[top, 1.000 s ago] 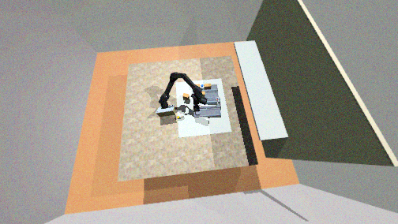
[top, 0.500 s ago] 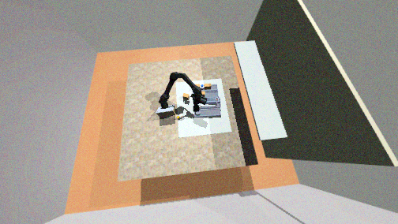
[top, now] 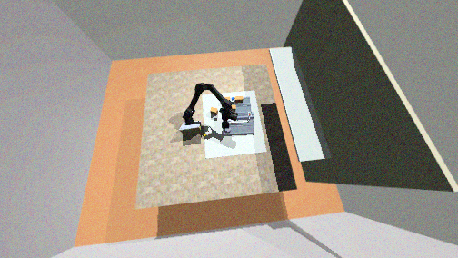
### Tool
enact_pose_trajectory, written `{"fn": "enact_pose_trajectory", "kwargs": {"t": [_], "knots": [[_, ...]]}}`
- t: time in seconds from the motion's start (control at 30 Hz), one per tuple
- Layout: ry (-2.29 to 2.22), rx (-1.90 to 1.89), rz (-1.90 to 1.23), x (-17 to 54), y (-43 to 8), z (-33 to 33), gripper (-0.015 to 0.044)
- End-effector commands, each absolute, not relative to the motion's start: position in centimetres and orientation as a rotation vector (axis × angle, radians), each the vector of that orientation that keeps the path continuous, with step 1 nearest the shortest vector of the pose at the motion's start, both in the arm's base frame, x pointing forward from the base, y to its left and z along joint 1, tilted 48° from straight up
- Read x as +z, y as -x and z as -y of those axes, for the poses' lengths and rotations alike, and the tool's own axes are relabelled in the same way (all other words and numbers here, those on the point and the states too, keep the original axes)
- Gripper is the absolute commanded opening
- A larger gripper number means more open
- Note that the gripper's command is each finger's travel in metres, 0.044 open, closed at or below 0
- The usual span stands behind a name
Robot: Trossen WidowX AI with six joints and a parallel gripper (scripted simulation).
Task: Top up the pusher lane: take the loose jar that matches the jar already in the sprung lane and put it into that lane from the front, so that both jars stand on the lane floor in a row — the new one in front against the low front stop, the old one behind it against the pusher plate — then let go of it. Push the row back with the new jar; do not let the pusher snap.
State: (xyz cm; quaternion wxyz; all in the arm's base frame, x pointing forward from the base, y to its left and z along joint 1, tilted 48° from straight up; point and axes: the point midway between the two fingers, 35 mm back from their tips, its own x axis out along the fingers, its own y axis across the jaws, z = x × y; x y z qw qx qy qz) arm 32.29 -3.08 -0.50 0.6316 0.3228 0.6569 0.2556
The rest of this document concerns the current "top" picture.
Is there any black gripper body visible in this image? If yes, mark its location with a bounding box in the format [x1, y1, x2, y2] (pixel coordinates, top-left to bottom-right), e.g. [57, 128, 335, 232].
[222, 116, 229, 129]

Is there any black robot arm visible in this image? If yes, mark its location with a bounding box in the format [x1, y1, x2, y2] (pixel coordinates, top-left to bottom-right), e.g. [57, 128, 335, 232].
[183, 83, 238, 125]

